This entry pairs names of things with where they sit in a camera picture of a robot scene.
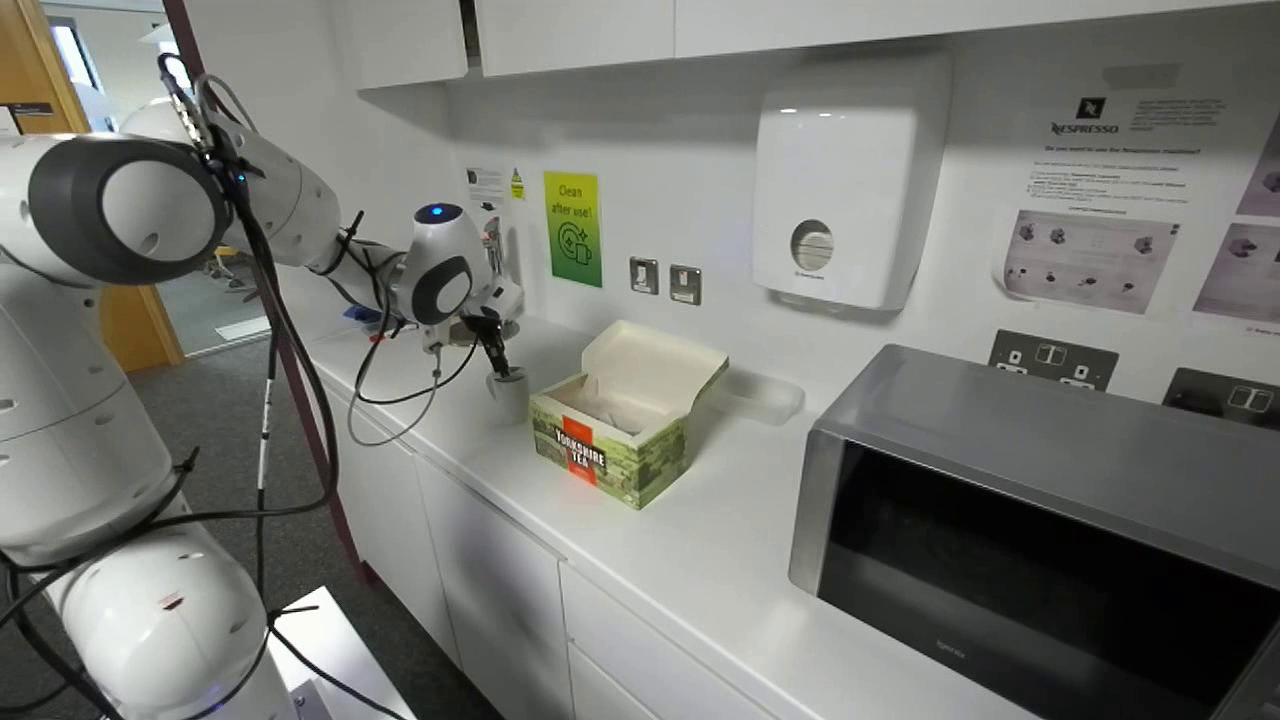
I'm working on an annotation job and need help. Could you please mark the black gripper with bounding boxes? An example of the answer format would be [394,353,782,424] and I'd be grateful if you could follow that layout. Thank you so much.
[458,305,526,394]

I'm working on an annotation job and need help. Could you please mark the white robot base platform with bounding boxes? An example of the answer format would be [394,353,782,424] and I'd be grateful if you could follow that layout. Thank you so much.
[264,581,419,720]

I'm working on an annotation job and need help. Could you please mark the small white mug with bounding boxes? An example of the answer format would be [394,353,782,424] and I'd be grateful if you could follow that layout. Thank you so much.
[488,367,537,424]

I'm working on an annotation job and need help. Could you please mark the green cardboard tea box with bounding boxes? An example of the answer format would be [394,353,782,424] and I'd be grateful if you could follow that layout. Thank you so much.
[528,315,732,512]

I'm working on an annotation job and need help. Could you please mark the chrome tap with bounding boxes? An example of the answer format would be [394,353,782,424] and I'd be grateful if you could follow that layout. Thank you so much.
[486,213,528,296]

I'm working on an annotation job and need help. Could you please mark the white lower cabinet door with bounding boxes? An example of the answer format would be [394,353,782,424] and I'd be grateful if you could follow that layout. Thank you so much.
[419,456,578,720]
[315,398,458,652]

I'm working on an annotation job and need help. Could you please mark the white lower drawer front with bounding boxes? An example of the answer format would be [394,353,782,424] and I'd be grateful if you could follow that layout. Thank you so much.
[556,563,782,720]

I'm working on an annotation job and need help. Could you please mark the white paper towel dispenser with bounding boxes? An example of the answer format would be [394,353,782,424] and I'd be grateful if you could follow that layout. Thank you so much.
[747,54,957,315]

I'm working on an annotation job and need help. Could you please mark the wide white upper cabinet door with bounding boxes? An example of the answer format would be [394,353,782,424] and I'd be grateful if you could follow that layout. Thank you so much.
[671,0,1265,59]

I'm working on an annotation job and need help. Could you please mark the wooden door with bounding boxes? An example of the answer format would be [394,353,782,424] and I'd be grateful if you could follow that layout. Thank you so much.
[0,0,188,382]

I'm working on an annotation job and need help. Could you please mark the stainless steel microwave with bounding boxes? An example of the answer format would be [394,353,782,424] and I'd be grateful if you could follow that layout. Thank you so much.
[784,339,1280,720]

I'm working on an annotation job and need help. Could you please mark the white instruction poster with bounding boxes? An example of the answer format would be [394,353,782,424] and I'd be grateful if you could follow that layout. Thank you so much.
[993,81,1237,321]

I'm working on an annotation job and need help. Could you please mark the photo poster with grey pictures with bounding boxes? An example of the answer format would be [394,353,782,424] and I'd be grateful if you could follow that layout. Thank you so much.
[1188,111,1280,325]

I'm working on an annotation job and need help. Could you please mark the green wall sign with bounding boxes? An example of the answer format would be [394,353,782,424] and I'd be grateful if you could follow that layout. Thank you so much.
[541,170,608,292]

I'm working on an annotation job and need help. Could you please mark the small white wall label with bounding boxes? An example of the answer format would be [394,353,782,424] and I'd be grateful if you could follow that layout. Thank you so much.
[466,166,512,209]

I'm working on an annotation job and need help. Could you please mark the long black arm cable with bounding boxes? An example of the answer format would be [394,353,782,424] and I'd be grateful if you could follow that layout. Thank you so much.
[0,54,411,720]

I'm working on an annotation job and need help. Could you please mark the black wall socket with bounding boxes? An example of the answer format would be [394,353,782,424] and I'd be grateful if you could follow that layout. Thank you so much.
[1159,365,1280,433]
[986,325,1123,394]

